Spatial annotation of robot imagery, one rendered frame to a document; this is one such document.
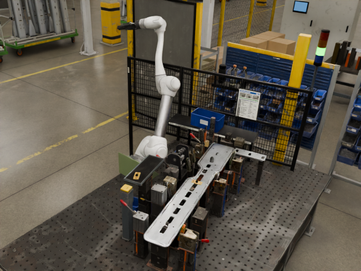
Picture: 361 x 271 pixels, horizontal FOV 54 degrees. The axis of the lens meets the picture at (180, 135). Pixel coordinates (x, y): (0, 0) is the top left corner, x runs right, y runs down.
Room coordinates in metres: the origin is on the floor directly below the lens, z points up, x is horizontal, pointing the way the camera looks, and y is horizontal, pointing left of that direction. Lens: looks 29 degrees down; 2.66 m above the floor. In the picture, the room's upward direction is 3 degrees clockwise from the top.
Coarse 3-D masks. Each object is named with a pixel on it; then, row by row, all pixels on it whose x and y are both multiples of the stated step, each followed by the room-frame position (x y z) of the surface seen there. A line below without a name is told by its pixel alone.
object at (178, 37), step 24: (144, 0) 5.15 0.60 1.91; (168, 0) 4.89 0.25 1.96; (168, 24) 4.89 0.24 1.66; (192, 24) 4.67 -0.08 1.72; (144, 48) 5.15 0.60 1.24; (168, 48) 4.88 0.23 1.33; (192, 48) 4.64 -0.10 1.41; (144, 72) 5.15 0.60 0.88; (192, 72) 4.64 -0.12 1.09; (192, 96) 4.60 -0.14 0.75
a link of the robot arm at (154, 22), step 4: (152, 16) 3.29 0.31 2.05; (156, 16) 3.27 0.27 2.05; (148, 20) 3.26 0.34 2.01; (152, 20) 3.24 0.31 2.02; (156, 20) 3.24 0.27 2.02; (160, 20) 3.24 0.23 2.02; (148, 24) 3.25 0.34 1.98; (152, 24) 3.24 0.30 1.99; (156, 24) 3.23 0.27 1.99; (160, 24) 3.24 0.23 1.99; (152, 28) 3.29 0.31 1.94
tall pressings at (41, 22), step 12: (12, 0) 8.84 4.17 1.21; (24, 0) 9.15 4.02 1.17; (36, 0) 9.35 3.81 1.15; (60, 0) 9.73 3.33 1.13; (12, 12) 9.02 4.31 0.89; (36, 12) 9.35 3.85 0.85; (48, 12) 9.63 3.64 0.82; (60, 12) 9.90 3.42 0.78; (24, 24) 9.22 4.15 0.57; (36, 24) 9.47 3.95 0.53; (48, 24) 9.60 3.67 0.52; (60, 24) 9.83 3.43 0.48; (24, 36) 8.86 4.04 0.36
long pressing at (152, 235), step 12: (216, 144) 2.88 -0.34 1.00; (204, 156) 2.65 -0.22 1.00; (216, 156) 2.66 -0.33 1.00; (228, 156) 2.67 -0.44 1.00; (204, 168) 2.46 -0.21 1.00; (216, 168) 2.47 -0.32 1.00; (204, 180) 2.29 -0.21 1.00; (180, 192) 2.12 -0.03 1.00; (192, 192) 2.13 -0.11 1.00; (168, 204) 1.97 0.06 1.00; (192, 204) 1.99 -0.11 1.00; (168, 216) 1.86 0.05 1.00; (180, 216) 1.86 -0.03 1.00; (156, 228) 1.74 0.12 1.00; (168, 228) 1.74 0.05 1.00; (156, 240) 1.63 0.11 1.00; (168, 240) 1.63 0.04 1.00
